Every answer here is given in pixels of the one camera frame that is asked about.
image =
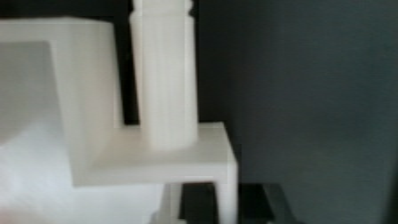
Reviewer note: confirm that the white chair seat plate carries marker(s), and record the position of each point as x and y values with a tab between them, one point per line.
92	172

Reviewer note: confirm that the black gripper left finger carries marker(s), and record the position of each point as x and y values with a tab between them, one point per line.
188	204

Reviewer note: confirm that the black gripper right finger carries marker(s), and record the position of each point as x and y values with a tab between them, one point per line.
263	207

